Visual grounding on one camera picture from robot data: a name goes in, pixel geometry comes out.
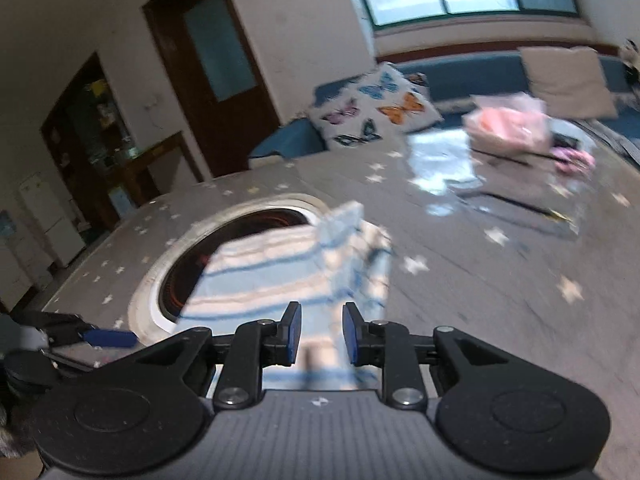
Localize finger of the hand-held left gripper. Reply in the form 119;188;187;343
45;314;137;349

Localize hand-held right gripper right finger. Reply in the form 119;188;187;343
342;303;521;408

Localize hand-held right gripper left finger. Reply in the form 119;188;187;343
136;302;302;409

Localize blue white striped shirt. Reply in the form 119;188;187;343
177;201;393;391

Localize round table stove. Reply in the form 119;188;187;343
127;194;331;346

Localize white refrigerator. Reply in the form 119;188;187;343
17;171;87;268

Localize grey star print tablecloth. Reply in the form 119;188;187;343
42;125;640;480

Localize brown wooden side cabinet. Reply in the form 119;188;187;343
117;131;205;211

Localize blue sofa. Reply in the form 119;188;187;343
248;50;640;171

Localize dark wooden shelf cabinet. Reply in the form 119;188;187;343
40;51;133;233

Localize black eyeglasses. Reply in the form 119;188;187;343
470;147;586;238

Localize butterfly print pillow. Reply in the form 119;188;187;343
306;61;445;151

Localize pink tissue pack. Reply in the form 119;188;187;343
461;92;553;157

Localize pink braided scrunchie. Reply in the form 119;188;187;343
550;147;597;173

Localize dark brown wooden door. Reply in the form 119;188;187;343
142;0;281;178

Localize grey pillow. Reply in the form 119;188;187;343
517;46;618;120

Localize panda plush toy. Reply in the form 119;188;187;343
617;37;640;73

